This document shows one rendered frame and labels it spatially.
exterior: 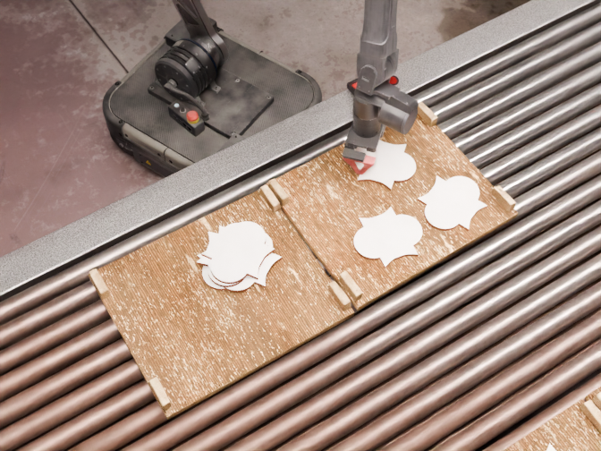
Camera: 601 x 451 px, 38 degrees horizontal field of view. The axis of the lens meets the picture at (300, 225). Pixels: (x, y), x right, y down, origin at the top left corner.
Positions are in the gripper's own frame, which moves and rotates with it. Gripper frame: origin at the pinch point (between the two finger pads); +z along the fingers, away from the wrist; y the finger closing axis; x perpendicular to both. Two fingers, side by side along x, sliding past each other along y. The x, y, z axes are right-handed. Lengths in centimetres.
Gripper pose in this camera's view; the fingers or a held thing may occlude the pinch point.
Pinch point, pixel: (365, 154)
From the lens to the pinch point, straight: 192.1
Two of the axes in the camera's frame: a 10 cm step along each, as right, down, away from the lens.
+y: 3.0, -8.0, 5.1
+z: 0.3, 5.5, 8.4
